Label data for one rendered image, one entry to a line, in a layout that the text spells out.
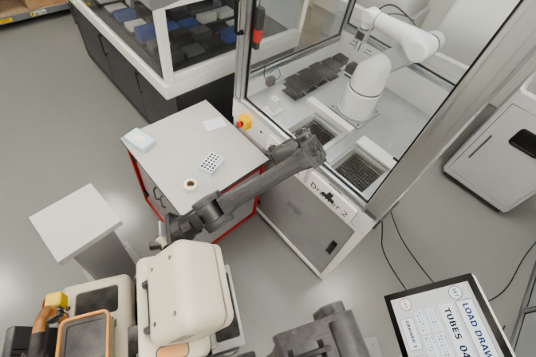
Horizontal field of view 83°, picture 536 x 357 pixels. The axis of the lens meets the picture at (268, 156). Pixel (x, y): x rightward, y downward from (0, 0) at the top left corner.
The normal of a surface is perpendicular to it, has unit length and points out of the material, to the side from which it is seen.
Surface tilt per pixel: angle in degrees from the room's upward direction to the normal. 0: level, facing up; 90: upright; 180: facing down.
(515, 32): 90
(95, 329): 0
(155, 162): 0
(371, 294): 0
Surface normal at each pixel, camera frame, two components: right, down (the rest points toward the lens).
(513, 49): -0.73, 0.47
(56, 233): 0.13, -0.62
